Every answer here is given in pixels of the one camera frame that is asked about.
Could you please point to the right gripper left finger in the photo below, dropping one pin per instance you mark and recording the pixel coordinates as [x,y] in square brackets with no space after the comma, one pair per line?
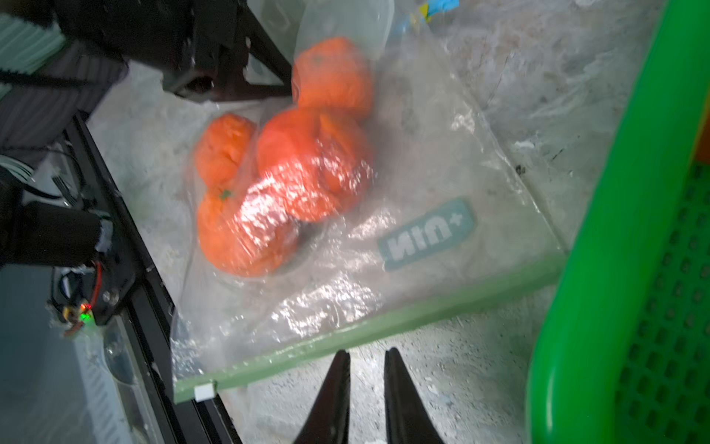
[328,421]

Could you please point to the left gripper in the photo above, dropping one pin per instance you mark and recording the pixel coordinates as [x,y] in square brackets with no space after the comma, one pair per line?
[203,48]

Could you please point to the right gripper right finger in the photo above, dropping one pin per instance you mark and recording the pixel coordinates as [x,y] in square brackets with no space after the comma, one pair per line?
[406,418]

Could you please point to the green plastic basket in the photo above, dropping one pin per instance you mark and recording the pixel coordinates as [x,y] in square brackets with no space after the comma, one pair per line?
[623,355]

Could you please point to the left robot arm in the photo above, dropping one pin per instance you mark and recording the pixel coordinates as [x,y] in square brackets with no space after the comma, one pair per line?
[58,61]

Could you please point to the orange bag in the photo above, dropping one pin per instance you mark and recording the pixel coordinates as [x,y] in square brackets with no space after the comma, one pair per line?
[246,234]
[334,74]
[219,152]

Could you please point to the white slotted cable duct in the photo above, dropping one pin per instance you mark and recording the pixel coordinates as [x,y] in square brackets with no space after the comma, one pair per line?
[109,419]

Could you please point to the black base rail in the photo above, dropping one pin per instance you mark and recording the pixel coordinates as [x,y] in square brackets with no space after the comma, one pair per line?
[145,310]

